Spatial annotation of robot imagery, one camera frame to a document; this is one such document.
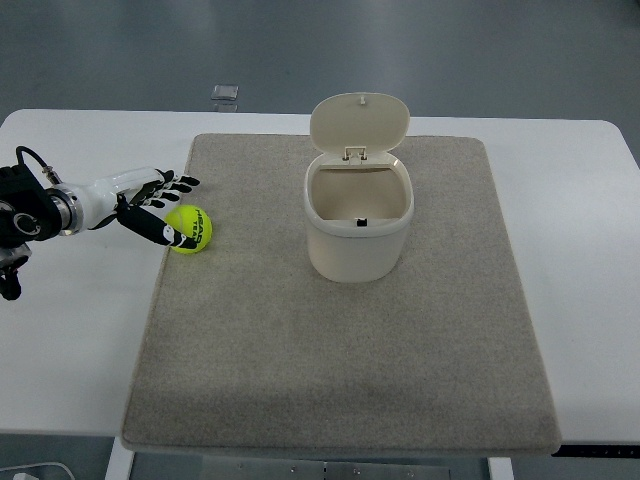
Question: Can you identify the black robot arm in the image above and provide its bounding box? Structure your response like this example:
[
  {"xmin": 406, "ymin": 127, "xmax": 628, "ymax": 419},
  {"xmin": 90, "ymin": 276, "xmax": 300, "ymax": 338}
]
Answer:
[{"xmin": 1, "ymin": 146, "xmax": 63, "ymax": 301}]

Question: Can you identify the yellow tennis ball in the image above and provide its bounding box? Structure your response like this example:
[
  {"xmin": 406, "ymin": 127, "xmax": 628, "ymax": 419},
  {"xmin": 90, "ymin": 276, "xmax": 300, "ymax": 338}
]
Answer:
[{"xmin": 165, "ymin": 205, "xmax": 213, "ymax": 254}]

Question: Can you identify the black table control panel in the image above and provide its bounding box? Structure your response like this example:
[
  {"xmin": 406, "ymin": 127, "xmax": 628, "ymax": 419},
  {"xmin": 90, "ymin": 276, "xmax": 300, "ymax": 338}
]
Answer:
[{"xmin": 552, "ymin": 444, "xmax": 640, "ymax": 459}]

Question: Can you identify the grey felt mat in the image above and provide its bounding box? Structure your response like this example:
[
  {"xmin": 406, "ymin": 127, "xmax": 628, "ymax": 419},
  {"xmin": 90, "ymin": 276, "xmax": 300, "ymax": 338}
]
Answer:
[{"xmin": 121, "ymin": 134, "xmax": 561, "ymax": 457}]

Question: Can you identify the white device on floor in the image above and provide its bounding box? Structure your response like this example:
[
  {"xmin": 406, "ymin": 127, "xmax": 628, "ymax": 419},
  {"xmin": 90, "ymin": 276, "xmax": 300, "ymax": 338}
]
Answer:
[{"xmin": 1, "ymin": 462, "xmax": 76, "ymax": 480}]

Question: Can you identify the beige plastic bin with lid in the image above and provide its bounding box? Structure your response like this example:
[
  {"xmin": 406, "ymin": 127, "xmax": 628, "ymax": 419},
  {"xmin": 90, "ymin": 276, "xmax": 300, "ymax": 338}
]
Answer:
[{"xmin": 303, "ymin": 92, "xmax": 415, "ymax": 283}]

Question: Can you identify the metal table crossbar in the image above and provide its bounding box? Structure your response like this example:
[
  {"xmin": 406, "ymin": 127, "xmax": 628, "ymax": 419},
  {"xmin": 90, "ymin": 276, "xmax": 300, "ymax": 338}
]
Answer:
[{"xmin": 199, "ymin": 455, "xmax": 494, "ymax": 480}]

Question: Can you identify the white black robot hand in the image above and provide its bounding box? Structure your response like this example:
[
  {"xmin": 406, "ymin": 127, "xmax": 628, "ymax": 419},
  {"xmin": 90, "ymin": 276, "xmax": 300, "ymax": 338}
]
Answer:
[{"xmin": 47, "ymin": 167, "xmax": 199, "ymax": 251}]

